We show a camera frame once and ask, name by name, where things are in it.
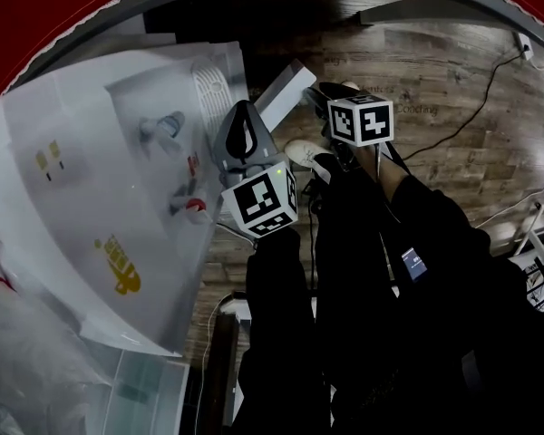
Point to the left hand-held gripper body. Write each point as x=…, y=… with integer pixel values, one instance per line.
x=258, y=202

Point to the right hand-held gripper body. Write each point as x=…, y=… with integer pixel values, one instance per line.
x=367, y=122

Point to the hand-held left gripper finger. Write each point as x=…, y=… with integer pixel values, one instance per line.
x=222, y=147
x=265, y=141

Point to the white water dispenser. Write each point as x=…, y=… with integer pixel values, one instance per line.
x=95, y=197

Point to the person's left forearm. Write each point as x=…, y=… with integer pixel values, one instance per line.
x=276, y=288

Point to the person's right forearm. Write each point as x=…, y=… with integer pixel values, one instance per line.
x=385, y=170

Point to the clear plastic water bottle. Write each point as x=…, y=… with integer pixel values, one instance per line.
x=27, y=356

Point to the person's white shoe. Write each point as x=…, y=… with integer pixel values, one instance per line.
x=306, y=154

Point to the person's black trousers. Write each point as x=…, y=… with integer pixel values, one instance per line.
x=344, y=225

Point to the black device with screen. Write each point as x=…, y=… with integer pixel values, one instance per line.
x=414, y=264

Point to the black metal railing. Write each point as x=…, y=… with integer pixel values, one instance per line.
x=226, y=370

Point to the white power strip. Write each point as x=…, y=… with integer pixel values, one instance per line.
x=524, y=48

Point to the frosted glass partition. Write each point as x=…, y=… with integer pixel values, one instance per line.
x=145, y=392

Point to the table with red cloth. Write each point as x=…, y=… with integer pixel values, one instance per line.
x=36, y=16

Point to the metal equipment stand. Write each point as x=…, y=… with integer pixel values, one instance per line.
x=539, y=279

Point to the person's black printed hoodie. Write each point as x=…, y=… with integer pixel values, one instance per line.
x=435, y=356

